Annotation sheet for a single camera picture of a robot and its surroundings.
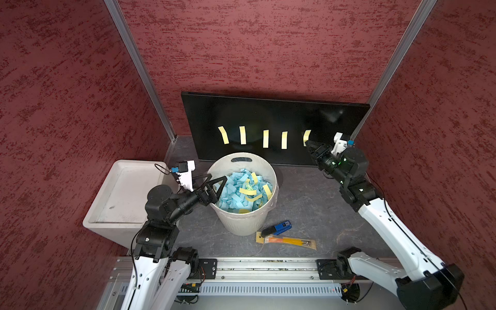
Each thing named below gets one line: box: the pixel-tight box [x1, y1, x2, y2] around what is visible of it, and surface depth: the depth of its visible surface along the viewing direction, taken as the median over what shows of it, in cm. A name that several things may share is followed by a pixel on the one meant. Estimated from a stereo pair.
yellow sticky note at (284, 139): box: [281, 131, 289, 150], surface depth 73 cm
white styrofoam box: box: [82, 159, 179, 250], surface depth 67 cm
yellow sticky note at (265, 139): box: [262, 129, 270, 149], surface depth 72 cm
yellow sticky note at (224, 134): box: [217, 125, 230, 145], surface depth 72 cm
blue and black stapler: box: [260, 220, 293, 238], surface depth 83 cm
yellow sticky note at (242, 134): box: [238, 125, 247, 145], surface depth 71 cm
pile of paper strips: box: [218, 168, 273, 214], surface depth 74 cm
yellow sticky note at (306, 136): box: [302, 129, 312, 147], surface depth 72 cm
